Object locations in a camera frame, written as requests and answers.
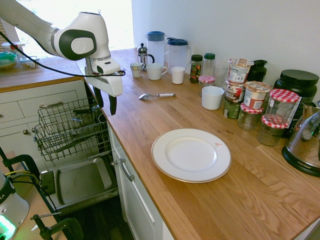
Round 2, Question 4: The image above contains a stainless steel electric kettle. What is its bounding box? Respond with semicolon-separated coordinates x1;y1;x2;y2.
281;100;320;178

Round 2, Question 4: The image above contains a black-lidded spice jar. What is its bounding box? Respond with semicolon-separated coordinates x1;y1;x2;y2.
189;54;204;84

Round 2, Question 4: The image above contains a white handled mug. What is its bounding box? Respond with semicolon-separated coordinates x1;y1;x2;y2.
145;62;169;81

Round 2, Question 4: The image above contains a large red-checkered-lid glass jar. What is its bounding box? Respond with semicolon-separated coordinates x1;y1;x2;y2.
264;88;300;125

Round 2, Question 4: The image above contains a glass french press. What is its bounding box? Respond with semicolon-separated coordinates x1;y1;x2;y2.
136;42;156;72

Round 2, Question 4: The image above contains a white counter cabinet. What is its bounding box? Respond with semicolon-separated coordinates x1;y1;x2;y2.
106;121;175;240

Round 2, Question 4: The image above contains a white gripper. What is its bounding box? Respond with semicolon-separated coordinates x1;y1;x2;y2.
84;65;124;116

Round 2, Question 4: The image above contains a white drawer cabinet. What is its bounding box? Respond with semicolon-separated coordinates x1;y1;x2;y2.
0;79;87;173

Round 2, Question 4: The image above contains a dark green clamp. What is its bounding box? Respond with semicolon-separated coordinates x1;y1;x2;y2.
0;146;41;191
29;211;85;240

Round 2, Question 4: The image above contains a metal drawer handle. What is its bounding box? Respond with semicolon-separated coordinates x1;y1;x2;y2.
38;100;64;109

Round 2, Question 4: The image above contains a white-handled metal spoon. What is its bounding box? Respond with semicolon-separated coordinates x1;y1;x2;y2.
138;92;177;102

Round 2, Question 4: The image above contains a metal cabinet door handle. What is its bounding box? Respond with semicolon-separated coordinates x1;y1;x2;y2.
110;157;136;183

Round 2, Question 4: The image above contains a large black protein tub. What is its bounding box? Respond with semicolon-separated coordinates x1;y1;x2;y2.
273;69;320;139

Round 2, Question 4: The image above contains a clear drinking glass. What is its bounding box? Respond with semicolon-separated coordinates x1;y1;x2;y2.
213;64;230;89

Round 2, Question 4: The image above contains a green-lidded food container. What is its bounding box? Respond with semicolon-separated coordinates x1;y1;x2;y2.
0;51;19;72

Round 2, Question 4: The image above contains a small patterned cup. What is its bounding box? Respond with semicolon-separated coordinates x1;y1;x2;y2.
129;62;144;78

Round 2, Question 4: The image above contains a green-lidded spice jar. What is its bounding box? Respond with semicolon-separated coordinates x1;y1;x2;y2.
202;52;217;77

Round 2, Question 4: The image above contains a wide white cup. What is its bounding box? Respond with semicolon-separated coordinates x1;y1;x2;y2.
201;85;225;111

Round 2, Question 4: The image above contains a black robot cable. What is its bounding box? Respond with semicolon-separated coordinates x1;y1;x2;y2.
0;30;127;77

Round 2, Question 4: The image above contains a tall blue-lidded plastic pitcher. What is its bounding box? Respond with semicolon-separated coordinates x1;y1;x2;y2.
145;30;166;69

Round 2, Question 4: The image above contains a white-lidded food container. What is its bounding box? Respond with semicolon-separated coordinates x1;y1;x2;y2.
0;41;26;57

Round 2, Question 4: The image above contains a black bottle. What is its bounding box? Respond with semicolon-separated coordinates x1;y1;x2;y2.
246;59;269;84

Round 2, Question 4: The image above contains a white ribbed cup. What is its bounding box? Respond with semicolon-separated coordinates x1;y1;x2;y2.
170;66;186;85

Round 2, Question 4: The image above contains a small glass food container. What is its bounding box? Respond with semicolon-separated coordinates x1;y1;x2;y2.
19;55;41;70

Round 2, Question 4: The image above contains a short blue-lidded plastic pitcher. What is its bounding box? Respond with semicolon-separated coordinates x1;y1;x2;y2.
166;37;192;75

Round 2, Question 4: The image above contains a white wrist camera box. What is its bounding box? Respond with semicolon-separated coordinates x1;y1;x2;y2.
90;57;122;76

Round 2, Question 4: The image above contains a white gold-rimmed plate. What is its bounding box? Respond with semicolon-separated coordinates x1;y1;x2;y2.
150;128;233;184

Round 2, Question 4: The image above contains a grey wire dishwasher rack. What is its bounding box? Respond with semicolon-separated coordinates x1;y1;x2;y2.
33;96;112;164

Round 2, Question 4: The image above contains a white-label yogurt tub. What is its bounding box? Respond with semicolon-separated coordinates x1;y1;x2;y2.
227;57;255;84

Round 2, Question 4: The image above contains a green tin can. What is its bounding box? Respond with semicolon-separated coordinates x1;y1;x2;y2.
222;96;241;120

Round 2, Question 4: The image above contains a dishwasher door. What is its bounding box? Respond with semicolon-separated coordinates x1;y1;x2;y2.
39;156;120;216

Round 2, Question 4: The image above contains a small red-checkered-lid glass jar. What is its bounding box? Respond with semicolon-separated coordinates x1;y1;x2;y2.
198;75;216;97

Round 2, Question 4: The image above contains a red-label yogurt tub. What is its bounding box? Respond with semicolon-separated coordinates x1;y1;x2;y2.
225;79;246;104

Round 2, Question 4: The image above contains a yellow cable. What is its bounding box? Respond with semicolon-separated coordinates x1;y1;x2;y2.
4;169;41;182

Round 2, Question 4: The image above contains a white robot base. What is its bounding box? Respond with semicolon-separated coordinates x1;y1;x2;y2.
0;169;30;240

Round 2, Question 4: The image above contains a foil-lidded yogurt tub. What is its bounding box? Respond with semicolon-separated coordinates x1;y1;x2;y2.
243;80;273;110

